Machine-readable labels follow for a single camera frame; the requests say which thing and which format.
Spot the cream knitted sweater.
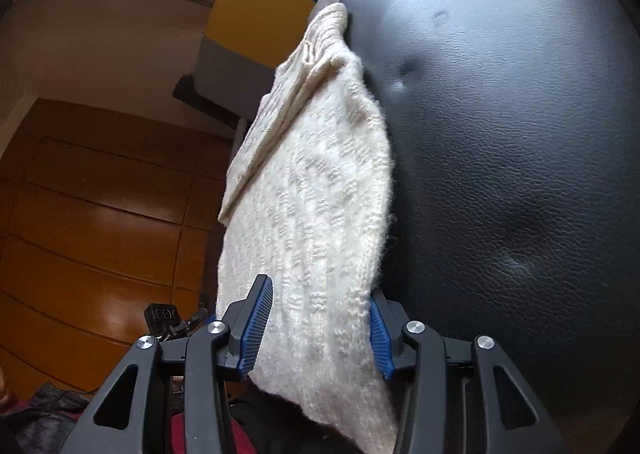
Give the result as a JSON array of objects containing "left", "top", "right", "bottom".
[{"left": 217, "top": 3, "right": 397, "bottom": 453}]

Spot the grey yellow blue sofa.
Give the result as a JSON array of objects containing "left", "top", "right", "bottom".
[{"left": 193, "top": 0, "right": 318, "bottom": 120}]

